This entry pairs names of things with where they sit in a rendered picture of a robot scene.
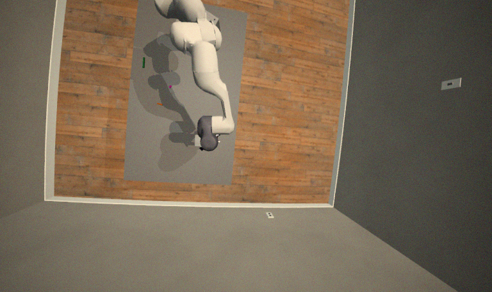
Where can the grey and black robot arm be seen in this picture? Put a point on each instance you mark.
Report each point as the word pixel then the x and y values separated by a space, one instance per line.
pixel 202 39

